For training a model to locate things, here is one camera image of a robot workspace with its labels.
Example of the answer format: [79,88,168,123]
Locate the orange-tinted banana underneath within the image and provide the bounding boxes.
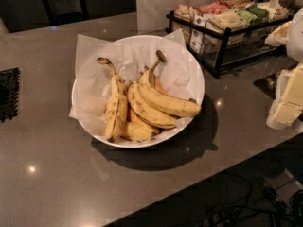
[127,108,160,134]

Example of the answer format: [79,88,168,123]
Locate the black grid vent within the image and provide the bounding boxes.
[0,68,20,123]

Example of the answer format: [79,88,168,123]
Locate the spotted yellow banana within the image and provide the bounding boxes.
[98,58,128,142]

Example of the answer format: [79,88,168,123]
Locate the pink packet stack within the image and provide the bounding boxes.
[200,2,229,14]

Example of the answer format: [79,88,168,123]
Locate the green packet stack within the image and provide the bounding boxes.
[237,4,269,26]

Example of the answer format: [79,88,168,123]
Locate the black wire rack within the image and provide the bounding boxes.
[166,11,292,78]

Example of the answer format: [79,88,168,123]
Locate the black cables under table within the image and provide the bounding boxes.
[188,170,303,227]

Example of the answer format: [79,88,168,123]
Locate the white bowl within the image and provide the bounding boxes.
[71,34,205,149]

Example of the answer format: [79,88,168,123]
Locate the yellow banana bottom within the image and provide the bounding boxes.
[121,121,153,141]

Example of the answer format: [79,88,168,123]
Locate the white paper liner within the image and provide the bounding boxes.
[70,30,205,142]

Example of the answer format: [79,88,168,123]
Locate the black chair frame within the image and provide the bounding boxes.
[42,0,89,26]

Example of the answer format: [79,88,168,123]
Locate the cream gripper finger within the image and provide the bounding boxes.
[266,63,303,130]
[265,21,292,46]

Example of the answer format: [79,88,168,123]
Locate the white packet boxes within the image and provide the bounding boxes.
[172,5,214,53]

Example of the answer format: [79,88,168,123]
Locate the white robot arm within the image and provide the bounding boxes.
[266,8,303,130]

